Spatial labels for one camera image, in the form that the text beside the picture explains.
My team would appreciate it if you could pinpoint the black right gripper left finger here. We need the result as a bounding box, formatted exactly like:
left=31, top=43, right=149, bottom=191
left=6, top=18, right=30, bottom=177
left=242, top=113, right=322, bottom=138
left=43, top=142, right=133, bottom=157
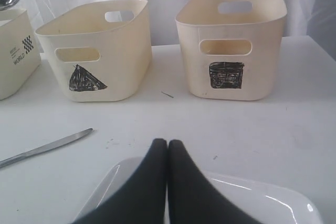
left=73, top=138, right=167, bottom=223

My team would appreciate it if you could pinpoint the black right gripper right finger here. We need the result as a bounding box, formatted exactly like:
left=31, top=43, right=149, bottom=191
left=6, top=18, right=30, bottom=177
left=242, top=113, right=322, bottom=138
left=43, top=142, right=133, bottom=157
left=167, top=140, right=259, bottom=223

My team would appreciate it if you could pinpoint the white square plate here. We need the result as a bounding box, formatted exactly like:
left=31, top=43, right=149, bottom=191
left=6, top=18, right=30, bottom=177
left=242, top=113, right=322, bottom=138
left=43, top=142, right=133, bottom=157
left=75, top=157, right=323, bottom=224

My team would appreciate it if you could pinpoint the steel table knife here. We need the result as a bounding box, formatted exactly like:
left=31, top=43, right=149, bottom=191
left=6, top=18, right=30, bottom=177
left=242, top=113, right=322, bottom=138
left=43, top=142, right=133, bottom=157
left=1, top=128, right=93, bottom=168

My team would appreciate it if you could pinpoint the cream bin with triangle mark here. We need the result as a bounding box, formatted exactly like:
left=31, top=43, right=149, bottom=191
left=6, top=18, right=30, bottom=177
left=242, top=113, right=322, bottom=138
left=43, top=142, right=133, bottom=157
left=35, top=0, right=152, bottom=102

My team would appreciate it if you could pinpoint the cream bin with square mark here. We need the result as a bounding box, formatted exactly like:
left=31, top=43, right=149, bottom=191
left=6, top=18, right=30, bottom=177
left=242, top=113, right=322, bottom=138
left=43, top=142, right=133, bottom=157
left=175, top=0, right=287, bottom=101

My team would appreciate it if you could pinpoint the cream bin with circle mark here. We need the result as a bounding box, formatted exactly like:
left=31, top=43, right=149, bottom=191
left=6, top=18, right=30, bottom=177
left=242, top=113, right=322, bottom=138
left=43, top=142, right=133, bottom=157
left=1, top=8, right=41, bottom=100

